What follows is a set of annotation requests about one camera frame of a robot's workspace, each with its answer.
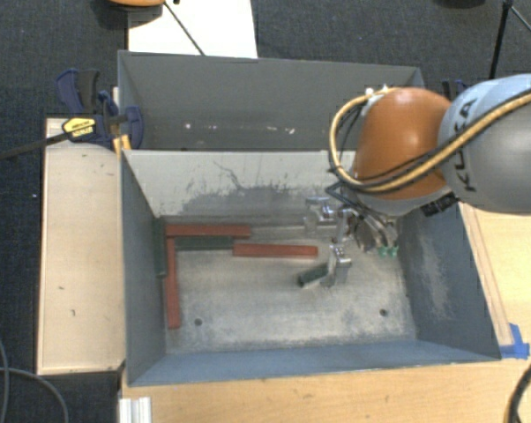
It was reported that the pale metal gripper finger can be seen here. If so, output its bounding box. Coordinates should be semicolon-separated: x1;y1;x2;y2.
336;246;354;286
319;245;340;289

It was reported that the dark green block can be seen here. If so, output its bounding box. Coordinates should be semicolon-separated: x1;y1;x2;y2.
296;263;330;289
174;235;236;251

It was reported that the red-brown flat block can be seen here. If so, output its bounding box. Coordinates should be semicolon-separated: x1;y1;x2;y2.
164;223;252;240
165;237;182;330
231;243;319;260

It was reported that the grey metal bin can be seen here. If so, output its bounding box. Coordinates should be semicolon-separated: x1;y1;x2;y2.
116;49;503;388

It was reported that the pale wood flat board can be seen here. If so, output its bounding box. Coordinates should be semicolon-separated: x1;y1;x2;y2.
35;116;128;376

